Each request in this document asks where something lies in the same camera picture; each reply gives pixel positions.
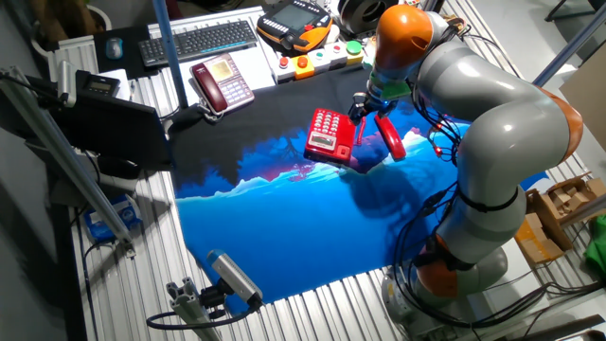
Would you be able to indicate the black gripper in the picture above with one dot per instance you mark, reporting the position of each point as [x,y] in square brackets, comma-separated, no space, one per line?
[379,105]

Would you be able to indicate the red telephone handset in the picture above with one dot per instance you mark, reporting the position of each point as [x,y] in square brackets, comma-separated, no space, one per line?
[390,137]

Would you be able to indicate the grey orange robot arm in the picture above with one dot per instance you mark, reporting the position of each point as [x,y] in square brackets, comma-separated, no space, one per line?
[497,128]

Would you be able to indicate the dark red sleeved forearm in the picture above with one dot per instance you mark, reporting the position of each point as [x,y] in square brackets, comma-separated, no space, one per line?
[174,7]

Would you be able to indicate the red telephone base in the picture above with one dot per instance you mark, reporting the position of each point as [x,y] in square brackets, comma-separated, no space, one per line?
[331,137]

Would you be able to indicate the maroon desk telephone base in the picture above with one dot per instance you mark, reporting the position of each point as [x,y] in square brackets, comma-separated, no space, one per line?
[234,87]

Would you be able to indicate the maroon telephone handset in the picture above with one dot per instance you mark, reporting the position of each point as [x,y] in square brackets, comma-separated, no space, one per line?
[208,87]

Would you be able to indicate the yellow box green button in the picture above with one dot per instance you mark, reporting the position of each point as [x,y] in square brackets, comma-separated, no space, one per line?
[354,53]

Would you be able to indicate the white box red button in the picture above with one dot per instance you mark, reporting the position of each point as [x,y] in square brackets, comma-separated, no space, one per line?
[284,71]
[337,54]

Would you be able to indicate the white box green button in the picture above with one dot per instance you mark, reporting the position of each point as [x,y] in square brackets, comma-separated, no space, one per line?
[319,60]

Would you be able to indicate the orange box red button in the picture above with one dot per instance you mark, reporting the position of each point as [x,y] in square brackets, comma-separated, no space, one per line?
[303,68]

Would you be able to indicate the black filament spool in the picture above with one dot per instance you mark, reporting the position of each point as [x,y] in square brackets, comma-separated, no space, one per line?
[364,14]

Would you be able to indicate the colourful puzzle cube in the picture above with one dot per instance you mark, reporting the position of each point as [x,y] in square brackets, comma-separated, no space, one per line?
[413,3]

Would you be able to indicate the black orange teach pendant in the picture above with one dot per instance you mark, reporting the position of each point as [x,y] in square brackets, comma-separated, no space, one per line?
[293,19]

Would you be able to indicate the white paper sheet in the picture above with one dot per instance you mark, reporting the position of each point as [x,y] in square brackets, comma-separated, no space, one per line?
[255,71]

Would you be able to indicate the blue landscape printed cloth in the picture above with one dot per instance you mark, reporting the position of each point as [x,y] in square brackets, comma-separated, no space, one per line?
[308,227]

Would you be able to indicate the black computer keyboard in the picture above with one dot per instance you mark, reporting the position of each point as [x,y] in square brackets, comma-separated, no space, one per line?
[199,42]

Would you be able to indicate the blue metal pole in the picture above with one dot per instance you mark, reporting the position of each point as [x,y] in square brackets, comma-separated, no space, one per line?
[168,52]
[568,47]

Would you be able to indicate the open cardboard box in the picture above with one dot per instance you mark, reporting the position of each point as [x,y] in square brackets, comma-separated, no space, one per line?
[549,222]

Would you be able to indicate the small cardboard box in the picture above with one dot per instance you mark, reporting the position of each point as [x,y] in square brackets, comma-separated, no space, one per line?
[535,246]

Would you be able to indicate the brown cardboard sheet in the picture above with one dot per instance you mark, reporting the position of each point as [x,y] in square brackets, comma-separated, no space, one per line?
[587,104]

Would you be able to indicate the grey aluminium bar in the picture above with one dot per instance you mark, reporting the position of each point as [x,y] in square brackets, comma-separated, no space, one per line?
[587,208]

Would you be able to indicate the black laptop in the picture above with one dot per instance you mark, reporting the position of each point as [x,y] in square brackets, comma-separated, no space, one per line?
[113,128]

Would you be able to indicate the green cloth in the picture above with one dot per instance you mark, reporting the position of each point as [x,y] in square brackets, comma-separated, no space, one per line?
[597,251]

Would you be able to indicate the grey computer mouse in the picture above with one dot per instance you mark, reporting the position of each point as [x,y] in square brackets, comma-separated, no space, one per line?
[114,48]

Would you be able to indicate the short aluminium profile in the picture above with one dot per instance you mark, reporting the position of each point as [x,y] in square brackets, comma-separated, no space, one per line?
[189,308]

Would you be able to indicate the small black display device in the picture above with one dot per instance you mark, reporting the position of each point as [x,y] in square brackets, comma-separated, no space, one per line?
[99,86]

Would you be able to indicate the black mouse pad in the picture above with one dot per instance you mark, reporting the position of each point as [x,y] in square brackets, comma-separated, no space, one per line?
[101,66]

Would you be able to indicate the blue tissue pack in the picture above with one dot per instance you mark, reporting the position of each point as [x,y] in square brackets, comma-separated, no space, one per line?
[101,227]

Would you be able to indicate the long aluminium beam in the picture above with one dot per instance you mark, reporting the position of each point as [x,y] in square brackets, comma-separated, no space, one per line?
[61,156]

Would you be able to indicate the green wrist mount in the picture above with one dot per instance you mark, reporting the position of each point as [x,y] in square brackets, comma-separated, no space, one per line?
[395,90]

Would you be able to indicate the silver camera blue tip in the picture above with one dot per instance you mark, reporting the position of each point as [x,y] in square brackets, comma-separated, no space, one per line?
[234,277]

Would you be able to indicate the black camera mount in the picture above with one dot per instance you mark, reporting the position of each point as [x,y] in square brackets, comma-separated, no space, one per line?
[213,298]

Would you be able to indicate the silver cylinder camera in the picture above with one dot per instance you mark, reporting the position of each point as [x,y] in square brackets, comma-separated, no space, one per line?
[66,83]

